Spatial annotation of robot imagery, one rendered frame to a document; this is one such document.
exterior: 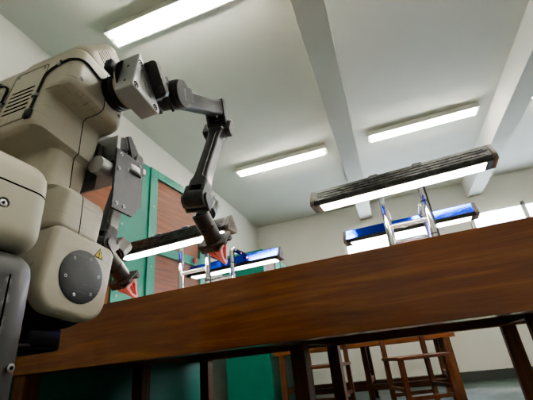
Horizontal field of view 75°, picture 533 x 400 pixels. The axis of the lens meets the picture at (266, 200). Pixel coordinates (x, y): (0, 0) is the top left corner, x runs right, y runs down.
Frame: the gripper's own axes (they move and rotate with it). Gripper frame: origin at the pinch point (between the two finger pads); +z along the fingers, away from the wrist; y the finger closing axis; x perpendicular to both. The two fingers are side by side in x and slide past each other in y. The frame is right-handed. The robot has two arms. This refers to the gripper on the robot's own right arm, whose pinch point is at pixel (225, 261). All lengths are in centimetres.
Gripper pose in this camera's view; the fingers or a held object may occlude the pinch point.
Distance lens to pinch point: 120.7
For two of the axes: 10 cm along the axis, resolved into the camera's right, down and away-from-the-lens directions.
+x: -2.0, 4.6, -8.6
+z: 3.7, 8.5, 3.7
